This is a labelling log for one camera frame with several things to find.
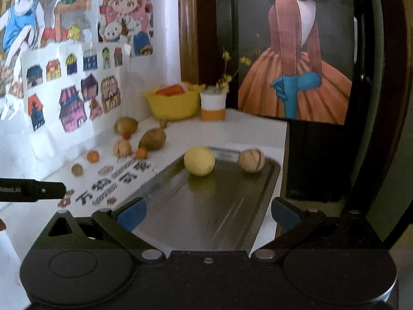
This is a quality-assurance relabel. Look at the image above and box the yellow-brown pear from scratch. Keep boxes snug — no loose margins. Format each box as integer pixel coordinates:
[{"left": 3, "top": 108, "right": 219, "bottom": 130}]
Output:
[{"left": 114, "top": 117, "right": 139, "bottom": 135}]

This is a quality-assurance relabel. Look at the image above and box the white orange cup vase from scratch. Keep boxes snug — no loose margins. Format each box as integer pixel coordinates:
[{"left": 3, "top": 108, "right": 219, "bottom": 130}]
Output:
[{"left": 200, "top": 92, "right": 226, "bottom": 122}]

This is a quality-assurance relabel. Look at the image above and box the yellow plastic bowl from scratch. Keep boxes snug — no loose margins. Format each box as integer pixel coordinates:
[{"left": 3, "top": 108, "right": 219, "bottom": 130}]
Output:
[{"left": 141, "top": 82, "right": 205, "bottom": 121}]

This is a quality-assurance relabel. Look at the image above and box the small green-brown kiwi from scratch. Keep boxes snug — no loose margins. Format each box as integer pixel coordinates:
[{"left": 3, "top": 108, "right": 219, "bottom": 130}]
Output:
[{"left": 71, "top": 163, "right": 83, "bottom": 177}]

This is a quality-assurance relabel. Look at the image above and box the coloured houses drawing sheet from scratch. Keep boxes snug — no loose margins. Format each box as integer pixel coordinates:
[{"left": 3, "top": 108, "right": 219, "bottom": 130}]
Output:
[{"left": 21, "top": 41, "right": 131, "bottom": 158}]

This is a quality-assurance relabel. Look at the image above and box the large cartoon drawing sheet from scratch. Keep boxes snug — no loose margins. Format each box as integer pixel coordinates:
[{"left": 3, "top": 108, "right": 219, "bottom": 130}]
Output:
[{"left": 1, "top": 0, "right": 94, "bottom": 120}]

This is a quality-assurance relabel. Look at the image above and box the person's left hand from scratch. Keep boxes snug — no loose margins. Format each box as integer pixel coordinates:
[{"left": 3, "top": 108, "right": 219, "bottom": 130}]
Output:
[{"left": 0, "top": 219, "right": 6, "bottom": 232}]

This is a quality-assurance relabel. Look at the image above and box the pink girl cartoon drawing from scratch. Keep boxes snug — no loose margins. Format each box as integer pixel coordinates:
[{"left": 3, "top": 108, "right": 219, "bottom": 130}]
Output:
[{"left": 97, "top": 0, "right": 154, "bottom": 57}]

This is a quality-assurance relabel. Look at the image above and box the orange-dress girl poster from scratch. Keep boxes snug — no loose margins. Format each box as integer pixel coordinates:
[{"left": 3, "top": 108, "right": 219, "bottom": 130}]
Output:
[{"left": 238, "top": 0, "right": 351, "bottom": 125}]

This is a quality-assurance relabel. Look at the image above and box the small orange tangerine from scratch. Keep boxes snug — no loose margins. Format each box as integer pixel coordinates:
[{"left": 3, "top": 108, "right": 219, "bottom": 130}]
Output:
[
  {"left": 86, "top": 150, "right": 99, "bottom": 164},
  {"left": 135, "top": 146, "right": 148, "bottom": 160}
]

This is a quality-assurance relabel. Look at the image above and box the metal baking tray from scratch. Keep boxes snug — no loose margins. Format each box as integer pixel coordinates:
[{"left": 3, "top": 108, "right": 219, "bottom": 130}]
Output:
[{"left": 123, "top": 148, "right": 281, "bottom": 254}]

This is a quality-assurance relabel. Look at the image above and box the orange item in bowl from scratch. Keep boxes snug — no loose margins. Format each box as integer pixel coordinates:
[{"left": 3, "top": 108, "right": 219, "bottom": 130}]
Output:
[{"left": 156, "top": 84, "right": 186, "bottom": 97}]

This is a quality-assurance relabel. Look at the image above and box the large yellow lemon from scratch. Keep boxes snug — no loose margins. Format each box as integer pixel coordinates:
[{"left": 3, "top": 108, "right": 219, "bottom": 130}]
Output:
[{"left": 184, "top": 146, "right": 216, "bottom": 177}]

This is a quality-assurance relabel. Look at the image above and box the wooden door frame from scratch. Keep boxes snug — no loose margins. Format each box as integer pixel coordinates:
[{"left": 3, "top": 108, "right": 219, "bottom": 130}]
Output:
[{"left": 179, "top": 0, "right": 199, "bottom": 83}]

